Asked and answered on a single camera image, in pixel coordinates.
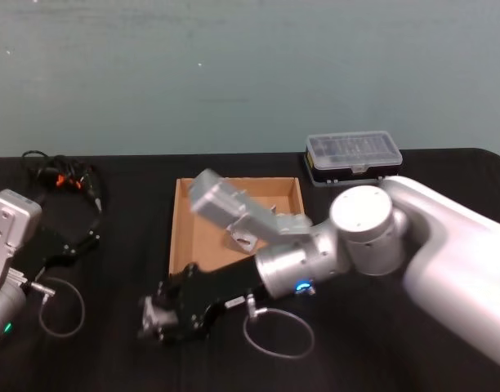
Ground clear plastic case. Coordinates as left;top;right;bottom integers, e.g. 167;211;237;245
302;130;404;189

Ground shallow brown cardboard tray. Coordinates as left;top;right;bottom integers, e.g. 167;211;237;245
167;176;306;279

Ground black table cloth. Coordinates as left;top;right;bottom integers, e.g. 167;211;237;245
0;147;500;392

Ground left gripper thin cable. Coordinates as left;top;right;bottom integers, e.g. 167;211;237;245
30;277;87;339

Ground small white plastic piece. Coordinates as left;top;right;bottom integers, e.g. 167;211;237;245
136;295;178;341

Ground pale wall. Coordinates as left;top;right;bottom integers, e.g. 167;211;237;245
0;0;500;159

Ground black corded tool orange parts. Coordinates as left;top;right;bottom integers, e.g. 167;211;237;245
20;149;110;214

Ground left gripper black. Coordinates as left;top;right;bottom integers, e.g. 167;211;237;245
11;208;105;283

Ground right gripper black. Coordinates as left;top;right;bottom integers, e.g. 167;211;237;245
153;259;272;345

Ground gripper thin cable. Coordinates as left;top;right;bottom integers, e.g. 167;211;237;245
30;277;87;339
242;294;317;361

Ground right gripper thin cable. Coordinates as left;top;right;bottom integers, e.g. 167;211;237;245
242;294;317;361

